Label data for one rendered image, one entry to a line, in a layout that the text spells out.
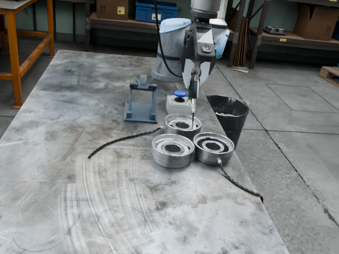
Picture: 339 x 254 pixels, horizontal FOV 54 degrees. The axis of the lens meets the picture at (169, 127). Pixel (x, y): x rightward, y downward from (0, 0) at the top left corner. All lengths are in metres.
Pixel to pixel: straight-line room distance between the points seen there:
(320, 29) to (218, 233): 4.49
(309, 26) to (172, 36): 3.75
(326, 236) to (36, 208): 1.67
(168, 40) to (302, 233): 1.28
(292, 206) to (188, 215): 1.54
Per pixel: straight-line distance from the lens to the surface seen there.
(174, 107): 1.03
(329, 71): 4.91
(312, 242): 2.00
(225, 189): 0.78
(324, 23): 5.02
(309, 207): 2.24
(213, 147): 0.89
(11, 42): 2.79
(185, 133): 0.90
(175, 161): 0.79
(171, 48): 1.31
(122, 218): 0.66
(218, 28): 1.29
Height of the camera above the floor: 1.25
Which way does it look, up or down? 27 degrees down
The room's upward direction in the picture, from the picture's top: 8 degrees clockwise
